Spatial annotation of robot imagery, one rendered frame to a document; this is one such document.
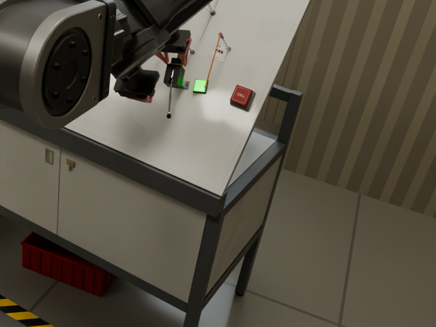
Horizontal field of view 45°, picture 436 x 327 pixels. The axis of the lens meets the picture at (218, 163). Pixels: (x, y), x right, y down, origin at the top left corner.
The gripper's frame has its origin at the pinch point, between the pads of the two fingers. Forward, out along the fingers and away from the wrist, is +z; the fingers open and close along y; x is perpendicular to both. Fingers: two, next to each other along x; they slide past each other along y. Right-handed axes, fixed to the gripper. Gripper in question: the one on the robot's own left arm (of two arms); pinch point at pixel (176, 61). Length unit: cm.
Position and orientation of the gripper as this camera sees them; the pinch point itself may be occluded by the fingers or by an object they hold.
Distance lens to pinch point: 151.5
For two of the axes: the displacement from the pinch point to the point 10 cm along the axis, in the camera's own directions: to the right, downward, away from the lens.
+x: -2.5, 8.0, -5.5
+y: -9.6, -1.3, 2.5
